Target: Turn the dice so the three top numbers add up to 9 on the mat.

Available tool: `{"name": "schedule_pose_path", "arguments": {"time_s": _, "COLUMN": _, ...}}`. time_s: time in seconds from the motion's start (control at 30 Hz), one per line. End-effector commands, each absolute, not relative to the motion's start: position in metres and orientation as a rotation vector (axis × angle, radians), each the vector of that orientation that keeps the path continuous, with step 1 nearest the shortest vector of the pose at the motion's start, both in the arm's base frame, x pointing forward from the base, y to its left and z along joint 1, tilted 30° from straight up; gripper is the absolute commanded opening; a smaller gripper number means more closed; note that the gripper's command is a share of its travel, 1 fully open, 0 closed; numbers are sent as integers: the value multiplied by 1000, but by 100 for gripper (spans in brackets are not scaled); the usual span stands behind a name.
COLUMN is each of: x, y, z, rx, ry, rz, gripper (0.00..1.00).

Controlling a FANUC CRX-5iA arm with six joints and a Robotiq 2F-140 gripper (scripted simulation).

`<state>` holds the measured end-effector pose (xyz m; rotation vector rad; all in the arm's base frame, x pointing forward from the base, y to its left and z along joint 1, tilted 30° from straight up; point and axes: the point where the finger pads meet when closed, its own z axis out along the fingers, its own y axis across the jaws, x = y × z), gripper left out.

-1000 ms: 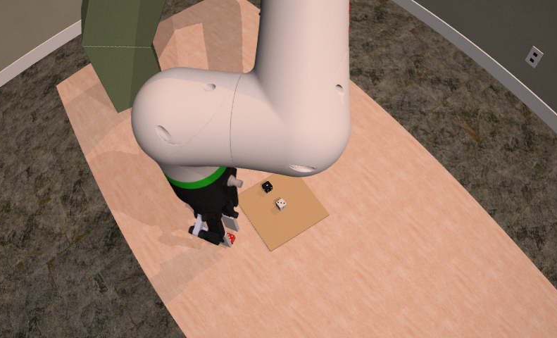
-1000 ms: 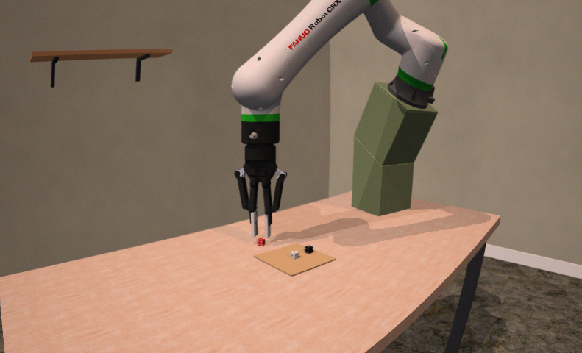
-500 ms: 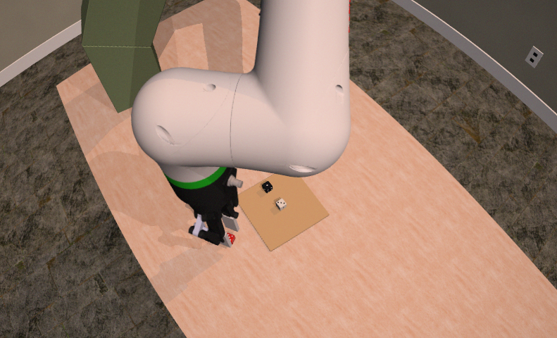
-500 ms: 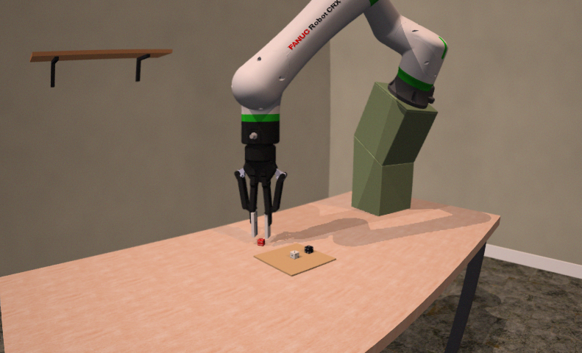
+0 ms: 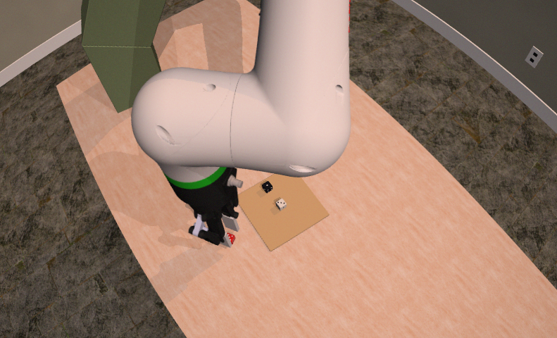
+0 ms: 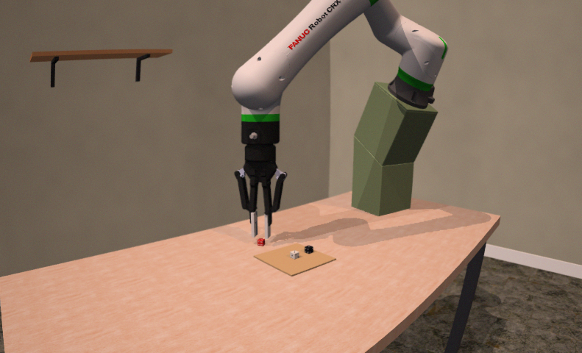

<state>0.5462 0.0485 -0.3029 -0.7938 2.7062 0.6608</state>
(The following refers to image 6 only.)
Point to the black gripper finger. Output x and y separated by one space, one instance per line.
249 203
269 209

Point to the tan square mat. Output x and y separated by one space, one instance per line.
280 259

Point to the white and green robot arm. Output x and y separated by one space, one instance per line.
258 84

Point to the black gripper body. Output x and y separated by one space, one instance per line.
263 158

